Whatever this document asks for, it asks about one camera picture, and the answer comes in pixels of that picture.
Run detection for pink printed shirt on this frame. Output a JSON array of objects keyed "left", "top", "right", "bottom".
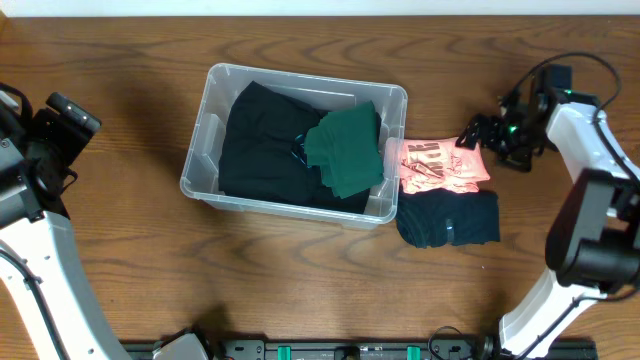
[{"left": 399, "top": 138, "right": 490, "bottom": 194}]

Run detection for dark teal garment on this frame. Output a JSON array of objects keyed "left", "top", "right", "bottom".
[{"left": 396, "top": 189, "right": 501, "bottom": 248}]

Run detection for green garment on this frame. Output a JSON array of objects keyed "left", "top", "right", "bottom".
[{"left": 303, "top": 100, "right": 386, "bottom": 200}]

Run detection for black trousers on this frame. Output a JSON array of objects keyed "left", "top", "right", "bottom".
[{"left": 304, "top": 107, "right": 384, "bottom": 215}]

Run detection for black garment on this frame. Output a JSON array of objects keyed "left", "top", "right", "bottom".
[{"left": 219, "top": 82, "right": 327, "bottom": 205}]

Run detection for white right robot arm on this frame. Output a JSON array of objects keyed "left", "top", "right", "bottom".
[{"left": 456, "top": 57, "right": 639, "bottom": 359}]

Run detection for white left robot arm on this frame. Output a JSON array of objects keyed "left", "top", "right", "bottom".
[{"left": 1, "top": 84, "right": 212, "bottom": 359}]

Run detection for clear plastic storage bin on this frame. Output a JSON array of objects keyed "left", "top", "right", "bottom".
[{"left": 180, "top": 63, "right": 408, "bottom": 230}]

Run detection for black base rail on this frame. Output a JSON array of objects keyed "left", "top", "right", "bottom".
[{"left": 122, "top": 335, "right": 599, "bottom": 360}]

